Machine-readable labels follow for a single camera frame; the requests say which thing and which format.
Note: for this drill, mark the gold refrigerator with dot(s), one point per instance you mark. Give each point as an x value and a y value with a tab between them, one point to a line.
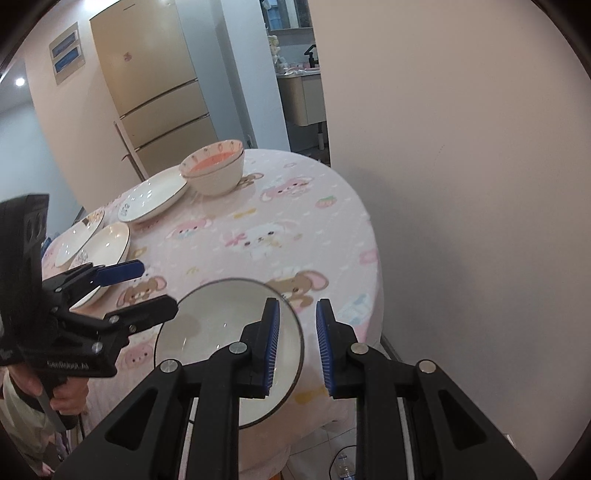
152	69

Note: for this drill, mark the framed wall picture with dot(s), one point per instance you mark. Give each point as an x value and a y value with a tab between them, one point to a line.
68	51

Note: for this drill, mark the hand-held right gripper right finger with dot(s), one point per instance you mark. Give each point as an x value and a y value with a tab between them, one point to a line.
324	346

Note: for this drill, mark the black faucet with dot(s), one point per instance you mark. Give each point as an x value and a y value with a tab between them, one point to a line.
311	55

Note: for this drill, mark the beige vanity cabinet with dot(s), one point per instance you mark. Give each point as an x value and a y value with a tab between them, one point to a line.
300	99

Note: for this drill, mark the clear water bottle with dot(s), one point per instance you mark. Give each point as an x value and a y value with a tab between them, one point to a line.
345	466

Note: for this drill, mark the white bowl with black rim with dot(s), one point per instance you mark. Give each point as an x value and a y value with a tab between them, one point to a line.
217	323

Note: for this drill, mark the white plate with black rim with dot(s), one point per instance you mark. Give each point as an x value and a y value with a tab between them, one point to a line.
152	196

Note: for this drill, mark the mirror cabinet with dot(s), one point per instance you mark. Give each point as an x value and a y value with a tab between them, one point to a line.
286	14

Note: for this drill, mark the white plush toy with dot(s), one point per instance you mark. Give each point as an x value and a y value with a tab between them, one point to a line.
275	48

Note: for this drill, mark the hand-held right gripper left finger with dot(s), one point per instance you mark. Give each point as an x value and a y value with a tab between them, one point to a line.
272	346

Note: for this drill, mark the pink printed tablecloth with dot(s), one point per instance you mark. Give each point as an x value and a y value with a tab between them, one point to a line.
277	221

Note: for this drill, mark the ceiling spot light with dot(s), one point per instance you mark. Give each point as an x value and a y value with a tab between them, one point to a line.
20	81

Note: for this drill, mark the person's beige clothing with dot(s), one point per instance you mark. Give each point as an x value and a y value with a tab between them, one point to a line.
16	420

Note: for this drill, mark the cream ribbed bowl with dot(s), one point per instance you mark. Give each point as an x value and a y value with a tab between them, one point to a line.
217	182

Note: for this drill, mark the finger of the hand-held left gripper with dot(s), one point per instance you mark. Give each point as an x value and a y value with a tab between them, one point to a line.
122	271
147	311

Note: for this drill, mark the white plate with grey print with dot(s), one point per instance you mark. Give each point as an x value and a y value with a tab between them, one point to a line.
108	247

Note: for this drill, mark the white cartoon animal plate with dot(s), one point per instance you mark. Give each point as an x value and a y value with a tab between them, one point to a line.
76	240

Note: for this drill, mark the person's left hand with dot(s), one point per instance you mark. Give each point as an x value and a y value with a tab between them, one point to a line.
70	398

